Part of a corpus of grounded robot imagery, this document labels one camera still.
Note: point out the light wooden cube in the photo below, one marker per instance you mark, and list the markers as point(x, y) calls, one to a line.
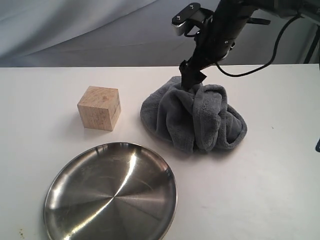
point(99, 108)

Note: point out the round stainless steel plate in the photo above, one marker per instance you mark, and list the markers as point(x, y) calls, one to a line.
point(113, 191)

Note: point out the black metal stand pole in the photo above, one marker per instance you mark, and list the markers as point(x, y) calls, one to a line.
point(312, 47)

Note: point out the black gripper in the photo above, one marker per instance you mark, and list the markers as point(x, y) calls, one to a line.
point(215, 40)

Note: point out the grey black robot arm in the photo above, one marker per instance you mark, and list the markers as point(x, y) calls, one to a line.
point(291, 9)

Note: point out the grey backdrop cloth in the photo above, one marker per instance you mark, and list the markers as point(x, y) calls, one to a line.
point(129, 33)

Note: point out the grey fleece cloth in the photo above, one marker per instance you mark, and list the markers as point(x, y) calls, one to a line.
point(196, 119)

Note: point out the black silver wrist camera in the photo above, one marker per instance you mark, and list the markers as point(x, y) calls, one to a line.
point(191, 20)

